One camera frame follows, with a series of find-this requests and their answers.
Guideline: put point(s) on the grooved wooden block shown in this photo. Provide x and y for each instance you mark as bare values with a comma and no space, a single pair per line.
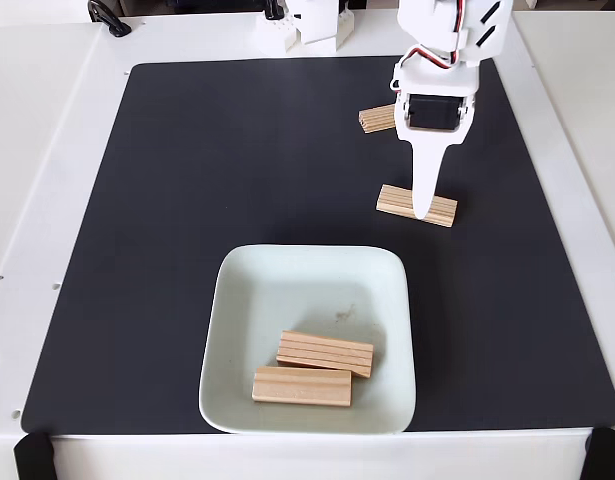
377,119
327,352
302,387
444,207

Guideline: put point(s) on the black base clamp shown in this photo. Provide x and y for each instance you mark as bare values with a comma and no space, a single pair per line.
272,9

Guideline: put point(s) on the white square plate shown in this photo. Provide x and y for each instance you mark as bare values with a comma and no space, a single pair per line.
232,325

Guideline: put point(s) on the black table mat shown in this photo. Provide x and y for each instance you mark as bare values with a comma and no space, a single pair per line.
137,250

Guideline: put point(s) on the black table clamp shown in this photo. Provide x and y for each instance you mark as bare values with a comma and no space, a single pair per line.
109,17
33,457
494,11
607,455

